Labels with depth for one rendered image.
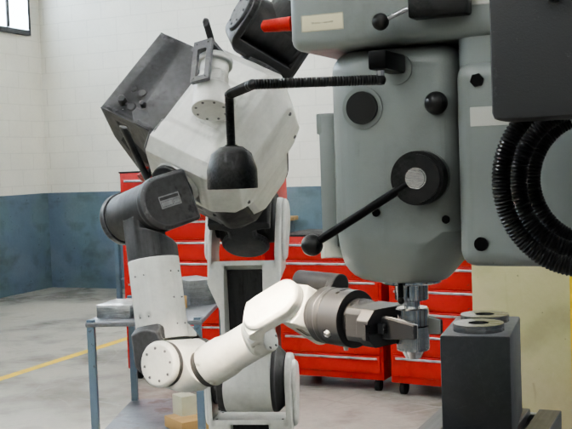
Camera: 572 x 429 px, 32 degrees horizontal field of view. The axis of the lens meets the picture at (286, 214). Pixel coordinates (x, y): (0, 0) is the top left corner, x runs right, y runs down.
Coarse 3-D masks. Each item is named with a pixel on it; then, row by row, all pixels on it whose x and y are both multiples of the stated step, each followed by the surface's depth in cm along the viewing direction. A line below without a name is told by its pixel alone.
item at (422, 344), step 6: (402, 318) 141; (408, 318) 141; (414, 318) 141; (420, 318) 141; (426, 318) 141; (420, 324) 141; (426, 324) 141; (420, 330) 141; (426, 330) 142; (420, 336) 141; (426, 336) 142; (402, 342) 142; (408, 342) 141; (414, 342) 141; (420, 342) 141; (426, 342) 142; (402, 348) 142; (408, 348) 141; (414, 348) 141; (420, 348) 141; (426, 348) 142
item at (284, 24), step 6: (282, 18) 158; (288, 18) 158; (264, 24) 159; (270, 24) 159; (276, 24) 158; (282, 24) 158; (288, 24) 157; (264, 30) 160; (270, 30) 159; (276, 30) 159; (282, 30) 159; (288, 30) 158
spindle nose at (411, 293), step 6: (396, 288) 142; (408, 288) 140; (414, 288) 140; (420, 288) 141; (426, 288) 141; (396, 294) 142; (408, 294) 140; (414, 294) 140; (420, 294) 141; (426, 294) 141; (408, 300) 140; (414, 300) 140; (420, 300) 141
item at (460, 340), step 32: (480, 320) 180; (512, 320) 186; (448, 352) 174; (480, 352) 172; (512, 352) 175; (448, 384) 174; (480, 384) 172; (512, 384) 174; (448, 416) 174; (480, 416) 173; (512, 416) 172
